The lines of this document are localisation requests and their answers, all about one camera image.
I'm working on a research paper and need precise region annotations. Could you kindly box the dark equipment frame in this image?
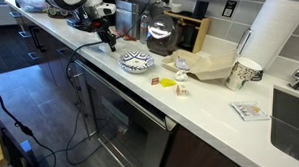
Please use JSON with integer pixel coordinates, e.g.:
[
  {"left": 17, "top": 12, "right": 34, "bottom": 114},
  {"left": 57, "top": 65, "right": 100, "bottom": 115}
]
[{"left": 0, "top": 127, "right": 42, "bottom": 167}]

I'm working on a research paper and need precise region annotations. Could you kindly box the yellow packet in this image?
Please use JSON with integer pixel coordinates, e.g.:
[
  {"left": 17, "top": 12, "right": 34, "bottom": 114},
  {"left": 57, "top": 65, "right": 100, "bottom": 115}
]
[{"left": 158, "top": 77, "right": 178, "bottom": 88}]

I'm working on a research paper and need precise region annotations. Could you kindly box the undercounter glass door fridge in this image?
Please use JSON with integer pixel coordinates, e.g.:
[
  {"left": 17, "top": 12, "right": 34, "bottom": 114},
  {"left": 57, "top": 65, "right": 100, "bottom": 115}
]
[{"left": 70, "top": 59, "right": 181, "bottom": 167}]

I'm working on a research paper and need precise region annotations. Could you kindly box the wooden rack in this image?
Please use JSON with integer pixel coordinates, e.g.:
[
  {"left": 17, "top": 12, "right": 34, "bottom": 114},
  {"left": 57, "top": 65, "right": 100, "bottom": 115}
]
[{"left": 163, "top": 10, "right": 212, "bottom": 55}]

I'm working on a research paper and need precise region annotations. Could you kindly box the small beige carton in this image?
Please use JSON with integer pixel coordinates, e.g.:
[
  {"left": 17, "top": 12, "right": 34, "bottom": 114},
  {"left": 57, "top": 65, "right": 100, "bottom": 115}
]
[{"left": 175, "top": 83, "right": 190, "bottom": 97}]

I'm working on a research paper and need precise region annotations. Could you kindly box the glass coffee pot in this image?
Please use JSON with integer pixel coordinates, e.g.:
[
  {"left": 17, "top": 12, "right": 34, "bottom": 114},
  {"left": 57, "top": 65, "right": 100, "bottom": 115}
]
[{"left": 145, "top": 12, "right": 181, "bottom": 58}]

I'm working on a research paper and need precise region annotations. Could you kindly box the clear plastic water bottle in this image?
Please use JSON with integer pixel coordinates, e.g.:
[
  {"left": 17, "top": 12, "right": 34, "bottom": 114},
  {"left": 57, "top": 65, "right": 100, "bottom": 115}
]
[{"left": 139, "top": 10, "right": 152, "bottom": 45}]

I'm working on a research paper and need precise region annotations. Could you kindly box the steel sink basin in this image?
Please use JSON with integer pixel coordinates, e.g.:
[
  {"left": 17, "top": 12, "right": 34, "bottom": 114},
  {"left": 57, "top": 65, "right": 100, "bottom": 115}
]
[{"left": 269, "top": 85, "right": 299, "bottom": 166}]

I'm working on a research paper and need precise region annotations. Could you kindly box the crumpled white paper ball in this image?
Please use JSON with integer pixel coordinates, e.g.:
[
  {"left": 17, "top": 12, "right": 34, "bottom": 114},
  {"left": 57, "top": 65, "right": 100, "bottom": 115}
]
[{"left": 174, "top": 69, "right": 189, "bottom": 83}]

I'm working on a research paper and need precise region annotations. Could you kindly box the long dark cable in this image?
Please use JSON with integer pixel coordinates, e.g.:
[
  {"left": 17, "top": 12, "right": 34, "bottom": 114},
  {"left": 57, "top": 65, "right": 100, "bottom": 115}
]
[{"left": 38, "top": 0, "right": 170, "bottom": 167}]

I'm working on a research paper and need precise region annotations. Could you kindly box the dark wood cabinet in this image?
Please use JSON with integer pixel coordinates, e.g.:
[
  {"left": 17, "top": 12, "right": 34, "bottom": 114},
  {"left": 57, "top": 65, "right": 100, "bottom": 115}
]
[
  {"left": 5, "top": 8, "right": 80, "bottom": 92},
  {"left": 160, "top": 123, "right": 257, "bottom": 167}
]

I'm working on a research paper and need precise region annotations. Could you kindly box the white paper towel roll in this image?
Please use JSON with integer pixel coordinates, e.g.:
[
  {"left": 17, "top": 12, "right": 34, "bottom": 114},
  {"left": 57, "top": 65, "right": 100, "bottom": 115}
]
[{"left": 241, "top": 0, "right": 299, "bottom": 72}]

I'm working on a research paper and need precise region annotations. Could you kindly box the thick black floor cable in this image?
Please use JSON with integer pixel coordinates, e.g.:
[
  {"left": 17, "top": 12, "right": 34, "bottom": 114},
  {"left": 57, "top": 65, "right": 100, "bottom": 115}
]
[{"left": 0, "top": 84, "right": 59, "bottom": 167}]

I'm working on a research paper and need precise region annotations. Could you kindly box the beige takeout container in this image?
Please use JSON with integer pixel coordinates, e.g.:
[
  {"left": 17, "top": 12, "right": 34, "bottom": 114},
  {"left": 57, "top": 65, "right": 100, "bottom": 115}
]
[{"left": 161, "top": 47, "right": 239, "bottom": 83}]

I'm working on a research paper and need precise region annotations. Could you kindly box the black wall sign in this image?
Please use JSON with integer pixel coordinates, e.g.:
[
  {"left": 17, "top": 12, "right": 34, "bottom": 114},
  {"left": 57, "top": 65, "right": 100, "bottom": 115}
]
[{"left": 221, "top": 0, "right": 238, "bottom": 19}]

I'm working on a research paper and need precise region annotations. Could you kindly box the pale wrapped item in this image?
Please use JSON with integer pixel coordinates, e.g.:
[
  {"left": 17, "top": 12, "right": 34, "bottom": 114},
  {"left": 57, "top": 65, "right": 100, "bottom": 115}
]
[{"left": 174, "top": 56, "right": 191, "bottom": 72}]

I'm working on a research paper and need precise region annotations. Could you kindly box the stainless steel box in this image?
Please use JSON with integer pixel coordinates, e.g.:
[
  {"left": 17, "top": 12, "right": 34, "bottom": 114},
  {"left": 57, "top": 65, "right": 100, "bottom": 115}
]
[{"left": 113, "top": 0, "right": 143, "bottom": 41}]

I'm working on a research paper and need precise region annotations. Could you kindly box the small printed card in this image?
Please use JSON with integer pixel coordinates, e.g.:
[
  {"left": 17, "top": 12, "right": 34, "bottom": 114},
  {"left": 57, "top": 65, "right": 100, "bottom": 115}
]
[{"left": 230, "top": 100, "right": 272, "bottom": 123}]

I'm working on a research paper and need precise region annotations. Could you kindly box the blue patterned white bowl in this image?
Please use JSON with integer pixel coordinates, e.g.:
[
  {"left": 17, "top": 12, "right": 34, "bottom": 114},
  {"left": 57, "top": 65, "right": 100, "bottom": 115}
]
[
  {"left": 119, "top": 59, "right": 155, "bottom": 76},
  {"left": 119, "top": 49, "right": 155, "bottom": 71}
]

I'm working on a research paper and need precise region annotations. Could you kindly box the wire coffee pod carousel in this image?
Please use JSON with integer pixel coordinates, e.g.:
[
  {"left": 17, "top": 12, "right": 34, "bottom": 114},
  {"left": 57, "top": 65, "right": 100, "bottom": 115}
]
[{"left": 45, "top": 4, "right": 75, "bottom": 19}]

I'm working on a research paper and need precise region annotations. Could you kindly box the black vertical cabinet handle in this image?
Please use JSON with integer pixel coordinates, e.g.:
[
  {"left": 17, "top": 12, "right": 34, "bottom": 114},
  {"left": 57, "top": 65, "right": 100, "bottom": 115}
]
[{"left": 27, "top": 24, "right": 47, "bottom": 54}]

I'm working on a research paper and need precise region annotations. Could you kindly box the clear plastic bag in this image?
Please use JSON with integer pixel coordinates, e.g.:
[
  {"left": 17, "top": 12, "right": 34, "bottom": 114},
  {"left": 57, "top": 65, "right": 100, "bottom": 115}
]
[{"left": 11, "top": 0, "right": 46, "bottom": 14}]

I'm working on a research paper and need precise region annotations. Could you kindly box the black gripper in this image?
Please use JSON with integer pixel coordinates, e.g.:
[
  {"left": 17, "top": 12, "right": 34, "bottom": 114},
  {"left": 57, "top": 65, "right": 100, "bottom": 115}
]
[{"left": 78, "top": 17, "right": 119, "bottom": 53}]

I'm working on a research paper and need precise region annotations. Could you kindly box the small red item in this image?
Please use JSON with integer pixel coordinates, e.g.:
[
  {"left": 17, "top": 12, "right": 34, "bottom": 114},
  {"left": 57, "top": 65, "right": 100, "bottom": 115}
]
[{"left": 121, "top": 34, "right": 137, "bottom": 42}]

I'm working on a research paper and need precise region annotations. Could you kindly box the patterned ceramic mug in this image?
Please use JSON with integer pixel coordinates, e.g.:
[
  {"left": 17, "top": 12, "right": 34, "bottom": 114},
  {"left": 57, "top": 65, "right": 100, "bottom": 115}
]
[{"left": 224, "top": 56, "right": 264, "bottom": 92}]

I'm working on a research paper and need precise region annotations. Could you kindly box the small white container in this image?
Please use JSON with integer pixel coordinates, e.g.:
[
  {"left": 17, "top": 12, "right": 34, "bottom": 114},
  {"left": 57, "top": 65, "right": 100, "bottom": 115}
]
[{"left": 170, "top": 2, "right": 182, "bottom": 14}]

